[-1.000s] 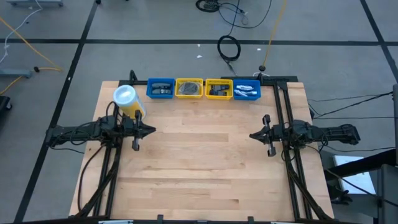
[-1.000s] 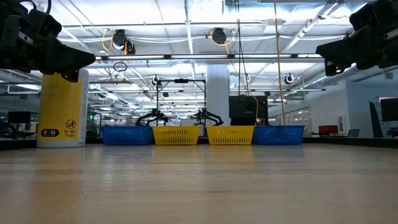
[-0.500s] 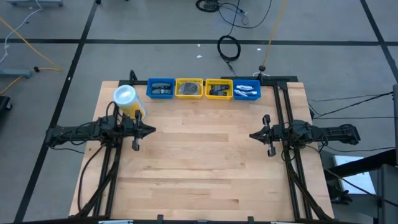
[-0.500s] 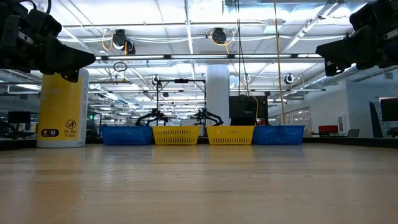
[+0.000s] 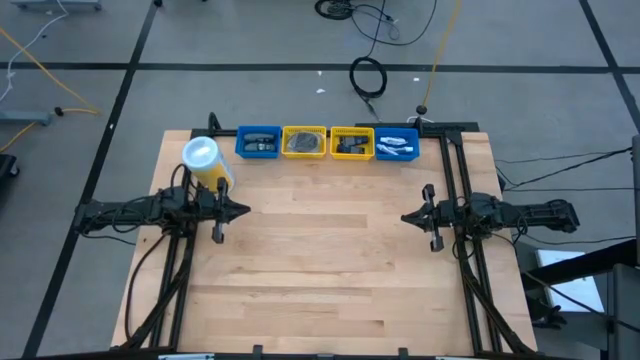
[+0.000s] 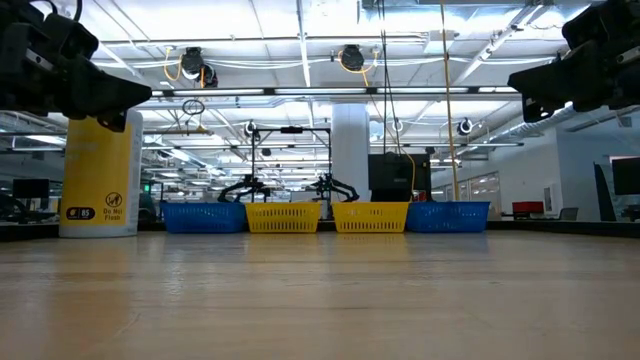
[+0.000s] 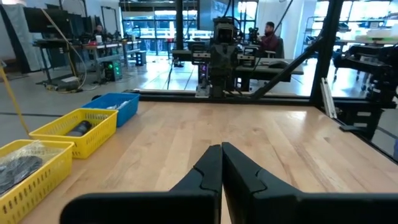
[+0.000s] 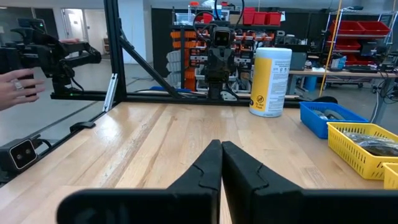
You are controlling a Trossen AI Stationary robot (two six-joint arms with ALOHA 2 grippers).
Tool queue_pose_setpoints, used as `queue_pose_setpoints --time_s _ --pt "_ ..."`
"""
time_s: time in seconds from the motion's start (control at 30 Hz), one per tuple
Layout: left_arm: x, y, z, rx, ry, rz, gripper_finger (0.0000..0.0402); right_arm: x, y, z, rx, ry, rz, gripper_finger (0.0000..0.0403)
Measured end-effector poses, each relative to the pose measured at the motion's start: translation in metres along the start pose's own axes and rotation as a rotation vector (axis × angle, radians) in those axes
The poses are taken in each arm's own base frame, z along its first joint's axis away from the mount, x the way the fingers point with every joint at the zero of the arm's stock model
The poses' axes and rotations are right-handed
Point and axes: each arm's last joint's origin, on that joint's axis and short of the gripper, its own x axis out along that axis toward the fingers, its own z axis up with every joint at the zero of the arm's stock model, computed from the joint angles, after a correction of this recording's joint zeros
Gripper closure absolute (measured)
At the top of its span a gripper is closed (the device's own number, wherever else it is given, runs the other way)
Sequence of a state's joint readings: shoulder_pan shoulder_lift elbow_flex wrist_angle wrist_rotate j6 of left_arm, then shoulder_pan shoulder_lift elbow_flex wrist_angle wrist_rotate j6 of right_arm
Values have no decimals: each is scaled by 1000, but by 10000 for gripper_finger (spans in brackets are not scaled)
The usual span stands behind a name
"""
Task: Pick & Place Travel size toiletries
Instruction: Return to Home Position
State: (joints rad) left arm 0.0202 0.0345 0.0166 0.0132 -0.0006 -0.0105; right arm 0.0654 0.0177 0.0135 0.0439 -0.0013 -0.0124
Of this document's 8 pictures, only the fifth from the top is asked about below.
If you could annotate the white box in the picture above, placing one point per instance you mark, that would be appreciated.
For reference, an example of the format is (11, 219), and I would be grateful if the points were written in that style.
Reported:
(575, 295)

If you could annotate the dark grey toiletry tube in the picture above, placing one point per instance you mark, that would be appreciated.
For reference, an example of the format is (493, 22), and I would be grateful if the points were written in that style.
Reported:
(261, 146)
(259, 136)

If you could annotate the black stand foot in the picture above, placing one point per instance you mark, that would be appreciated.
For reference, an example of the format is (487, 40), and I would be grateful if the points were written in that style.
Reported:
(421, 109)

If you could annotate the black desk bar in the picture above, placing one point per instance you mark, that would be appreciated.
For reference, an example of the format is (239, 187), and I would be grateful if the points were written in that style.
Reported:
(580, 262)

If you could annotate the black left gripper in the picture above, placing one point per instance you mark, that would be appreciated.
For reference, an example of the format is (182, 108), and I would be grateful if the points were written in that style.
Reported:
(220, 210)

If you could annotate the yellow white wipes canister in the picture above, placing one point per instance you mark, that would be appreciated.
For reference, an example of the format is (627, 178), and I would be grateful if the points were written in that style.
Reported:
(202, 152)

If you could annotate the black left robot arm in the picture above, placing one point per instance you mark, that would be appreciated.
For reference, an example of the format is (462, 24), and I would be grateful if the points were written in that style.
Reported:
(130, 212)

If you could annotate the black caster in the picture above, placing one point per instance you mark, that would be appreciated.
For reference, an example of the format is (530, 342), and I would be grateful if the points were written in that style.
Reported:
(7, 165)

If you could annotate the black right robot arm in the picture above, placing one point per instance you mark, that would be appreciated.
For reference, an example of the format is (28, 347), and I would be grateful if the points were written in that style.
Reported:
(525, 215)

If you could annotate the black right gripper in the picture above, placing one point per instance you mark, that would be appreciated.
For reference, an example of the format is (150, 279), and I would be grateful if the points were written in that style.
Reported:
(437, 215)

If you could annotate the grey cabinet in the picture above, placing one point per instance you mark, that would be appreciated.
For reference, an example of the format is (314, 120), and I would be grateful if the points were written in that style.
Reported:
(625, 310)

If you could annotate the blue plastic basket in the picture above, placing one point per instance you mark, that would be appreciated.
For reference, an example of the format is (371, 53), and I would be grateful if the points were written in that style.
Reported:
(380, 157)
(241, 154)

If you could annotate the grey furniture base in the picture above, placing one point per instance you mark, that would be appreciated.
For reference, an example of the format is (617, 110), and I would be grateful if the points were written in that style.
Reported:
(55, 4)
(25, 117)

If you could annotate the yellow plastic basket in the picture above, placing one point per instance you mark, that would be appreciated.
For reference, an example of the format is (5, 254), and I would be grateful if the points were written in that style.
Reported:
(289, 156)
(335, 156)

